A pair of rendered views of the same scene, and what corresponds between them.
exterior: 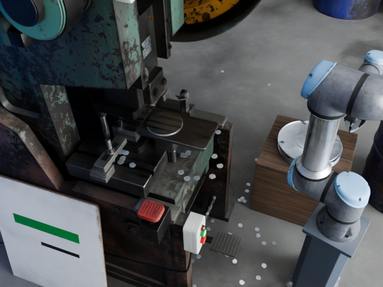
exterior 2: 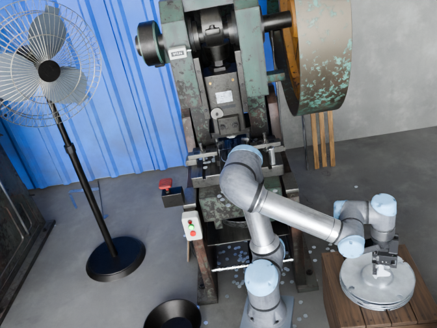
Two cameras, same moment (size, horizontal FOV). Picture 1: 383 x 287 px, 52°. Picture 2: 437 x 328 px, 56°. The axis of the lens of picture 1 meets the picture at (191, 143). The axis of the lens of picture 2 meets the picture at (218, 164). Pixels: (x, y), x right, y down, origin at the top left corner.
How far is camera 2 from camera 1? 154 cm
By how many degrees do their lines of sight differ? 56
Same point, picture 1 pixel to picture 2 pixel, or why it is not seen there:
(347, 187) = (253, 269)
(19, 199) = not seen: hidden behind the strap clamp
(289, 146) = (356, 263)
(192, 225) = (185, 215)
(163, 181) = (210, 189)
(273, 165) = (328, 265)
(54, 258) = not seen: hidden behind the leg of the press
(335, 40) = not seen: outside the picture
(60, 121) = (198, 122)
